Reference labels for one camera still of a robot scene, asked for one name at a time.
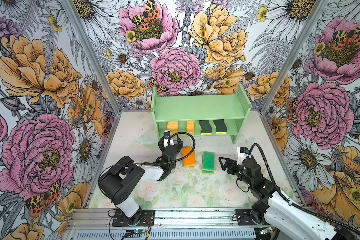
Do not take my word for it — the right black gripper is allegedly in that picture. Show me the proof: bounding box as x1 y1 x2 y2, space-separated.
218 157 253 187

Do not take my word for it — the yellow cellulose sponge back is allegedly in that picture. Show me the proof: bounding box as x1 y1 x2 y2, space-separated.
167 121 179 134

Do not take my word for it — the yellow cellulose sponge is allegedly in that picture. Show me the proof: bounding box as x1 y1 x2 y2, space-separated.
167 121 179 134
186 121 195 135

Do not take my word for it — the yellow cellulose sponge front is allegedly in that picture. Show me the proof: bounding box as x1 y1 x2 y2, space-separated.
186 121 195 135

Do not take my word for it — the light green scrub sponge top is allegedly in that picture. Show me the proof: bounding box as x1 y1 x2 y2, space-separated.
202 152 215 171

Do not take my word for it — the light green scrub sponge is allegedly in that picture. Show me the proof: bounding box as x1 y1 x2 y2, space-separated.
202 170 214 174
202 152 215 171

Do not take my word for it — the dark green scrub sponge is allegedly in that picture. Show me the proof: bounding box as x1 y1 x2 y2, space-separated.
199 120 212 135
213 120 228 134

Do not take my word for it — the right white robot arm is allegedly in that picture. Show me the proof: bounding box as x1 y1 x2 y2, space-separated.
219 157 354 240

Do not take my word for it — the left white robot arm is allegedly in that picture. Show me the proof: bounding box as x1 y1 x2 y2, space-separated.
98 137 184 226

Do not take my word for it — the light green wooden shelf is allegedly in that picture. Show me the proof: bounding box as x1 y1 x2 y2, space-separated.
151 86 252 144

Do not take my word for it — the orange scrub sponge top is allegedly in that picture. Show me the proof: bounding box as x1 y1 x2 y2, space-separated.
182 147 197 168

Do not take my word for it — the light green scrub sponge bottom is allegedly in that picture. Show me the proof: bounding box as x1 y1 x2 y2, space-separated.
202 170 214 174

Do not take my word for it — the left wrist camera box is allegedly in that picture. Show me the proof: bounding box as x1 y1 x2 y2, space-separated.
163 130 173 148

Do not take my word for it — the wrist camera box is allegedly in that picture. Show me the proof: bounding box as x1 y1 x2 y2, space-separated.
237 147 253 166
163 130 173 148

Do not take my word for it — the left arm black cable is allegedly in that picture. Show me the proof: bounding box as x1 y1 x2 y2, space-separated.
98 131 196 187

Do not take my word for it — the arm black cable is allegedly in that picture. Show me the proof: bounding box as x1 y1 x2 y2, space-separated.
248 142 360 240
98 131 196 187

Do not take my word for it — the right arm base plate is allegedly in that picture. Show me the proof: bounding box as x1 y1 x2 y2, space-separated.
235 209 267 226

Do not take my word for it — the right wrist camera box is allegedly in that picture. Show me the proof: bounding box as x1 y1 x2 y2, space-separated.
237 147 253 166

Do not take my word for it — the aluminium front rail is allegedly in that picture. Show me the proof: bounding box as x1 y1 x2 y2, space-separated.
66 207 323 230

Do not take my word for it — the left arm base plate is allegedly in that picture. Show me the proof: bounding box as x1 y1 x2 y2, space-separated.
112 210 156 227

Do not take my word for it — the white slotted cable duct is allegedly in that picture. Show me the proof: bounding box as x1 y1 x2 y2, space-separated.
71 228 257 240

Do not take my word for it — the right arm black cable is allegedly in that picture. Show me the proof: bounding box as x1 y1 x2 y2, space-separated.
248 142 360 240

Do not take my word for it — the right aluminium corner post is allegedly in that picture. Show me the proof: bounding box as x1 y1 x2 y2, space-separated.
260 1 328 115

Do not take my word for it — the aluminium corner post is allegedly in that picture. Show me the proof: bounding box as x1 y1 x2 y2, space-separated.
260 1 328 115
62 1 121 117

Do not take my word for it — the left aluminium corner post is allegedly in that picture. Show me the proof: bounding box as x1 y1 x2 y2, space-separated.
62 1 121 117

